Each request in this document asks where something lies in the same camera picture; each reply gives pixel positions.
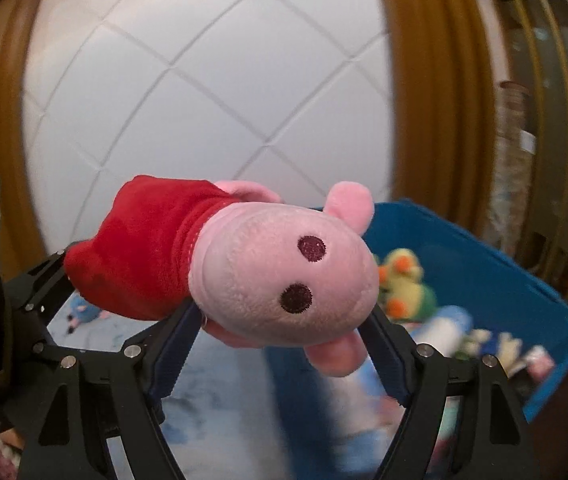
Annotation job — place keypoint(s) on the gold framed cabinet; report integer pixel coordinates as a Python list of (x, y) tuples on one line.
[(538, 110)]

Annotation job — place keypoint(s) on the white cardboard tube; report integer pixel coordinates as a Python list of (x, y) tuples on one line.
[(441, 335)]

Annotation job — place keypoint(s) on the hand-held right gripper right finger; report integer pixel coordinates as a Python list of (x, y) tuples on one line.
[(393, 360)]

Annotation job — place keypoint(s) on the pig plush blue shirt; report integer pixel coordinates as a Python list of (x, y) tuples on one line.
[(84, 309)]

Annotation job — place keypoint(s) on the small bear blue dress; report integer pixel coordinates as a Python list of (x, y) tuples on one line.
[(488, 350)]

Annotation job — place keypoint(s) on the blue plastic crate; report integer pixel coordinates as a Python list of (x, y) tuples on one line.
[(463, 260)]

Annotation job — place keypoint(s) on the pig plush red dress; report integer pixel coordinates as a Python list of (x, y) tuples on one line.
[(264, 270)]

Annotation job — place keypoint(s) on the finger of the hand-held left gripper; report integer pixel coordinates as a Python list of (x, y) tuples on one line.
[(34, 280)]

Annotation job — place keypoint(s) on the green yellow plush toy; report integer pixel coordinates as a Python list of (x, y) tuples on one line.
[(408, 280)]

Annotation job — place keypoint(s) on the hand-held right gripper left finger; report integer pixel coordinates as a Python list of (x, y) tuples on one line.
[(176, 355)]

